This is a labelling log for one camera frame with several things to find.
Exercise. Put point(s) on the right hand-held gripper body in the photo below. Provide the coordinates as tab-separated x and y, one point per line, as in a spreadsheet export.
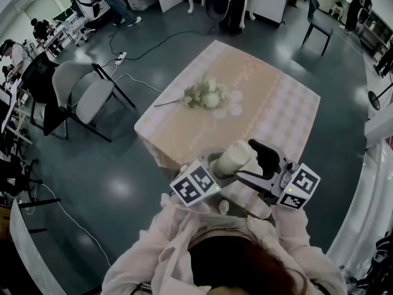
302	181

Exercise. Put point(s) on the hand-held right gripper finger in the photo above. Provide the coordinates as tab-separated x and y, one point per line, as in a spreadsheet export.
267	160
256	181

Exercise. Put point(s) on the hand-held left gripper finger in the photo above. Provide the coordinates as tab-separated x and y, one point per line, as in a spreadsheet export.
227	180
215	153

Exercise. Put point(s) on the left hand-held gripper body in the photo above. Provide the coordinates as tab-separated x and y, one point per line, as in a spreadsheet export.
193	186

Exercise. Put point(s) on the person's left forearm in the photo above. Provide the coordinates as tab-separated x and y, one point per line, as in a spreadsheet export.
176	220

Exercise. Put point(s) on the person's right forearm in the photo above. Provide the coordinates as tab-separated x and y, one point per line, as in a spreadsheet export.
290	226

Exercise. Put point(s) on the small white toggle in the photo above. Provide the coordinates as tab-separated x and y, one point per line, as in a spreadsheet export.
223	207

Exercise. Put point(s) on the person's torso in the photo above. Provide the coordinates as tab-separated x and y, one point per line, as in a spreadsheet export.
221	223

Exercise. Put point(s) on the table with checked tablecloth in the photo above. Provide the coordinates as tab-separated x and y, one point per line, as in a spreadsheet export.
270	112

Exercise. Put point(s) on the white flower bouquet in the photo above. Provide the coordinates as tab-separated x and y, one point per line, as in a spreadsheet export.
212	98

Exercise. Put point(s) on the white glossy counter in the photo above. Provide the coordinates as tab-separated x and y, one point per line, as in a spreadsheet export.
377	171

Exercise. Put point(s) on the black equipment pile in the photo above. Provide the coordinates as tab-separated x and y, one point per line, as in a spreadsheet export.
380	257

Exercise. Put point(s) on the black floor stand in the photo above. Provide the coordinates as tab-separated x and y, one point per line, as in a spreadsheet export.
375	100

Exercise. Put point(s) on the white power strip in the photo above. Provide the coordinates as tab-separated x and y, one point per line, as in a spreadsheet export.
120	58

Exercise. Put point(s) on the dark grey chair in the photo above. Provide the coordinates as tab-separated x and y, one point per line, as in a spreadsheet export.
320	28

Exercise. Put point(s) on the grey cubby cabinet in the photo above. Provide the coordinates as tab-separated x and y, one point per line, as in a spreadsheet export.
379	29

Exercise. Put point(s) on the white board panel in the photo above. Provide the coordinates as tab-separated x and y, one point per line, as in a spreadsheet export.
30	250

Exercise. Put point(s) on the black chair frames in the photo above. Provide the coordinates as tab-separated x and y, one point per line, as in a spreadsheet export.
18	171

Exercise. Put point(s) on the white swivel chair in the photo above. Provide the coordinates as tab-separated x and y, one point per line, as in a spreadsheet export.
76	26

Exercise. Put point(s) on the black mesh office chair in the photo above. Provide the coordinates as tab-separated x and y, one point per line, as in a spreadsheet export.
38	72

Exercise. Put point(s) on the white and black equipment cart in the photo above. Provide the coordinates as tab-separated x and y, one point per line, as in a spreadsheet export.
89	5

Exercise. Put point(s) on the grey chair with black frame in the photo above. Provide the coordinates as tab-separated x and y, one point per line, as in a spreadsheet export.
92	97

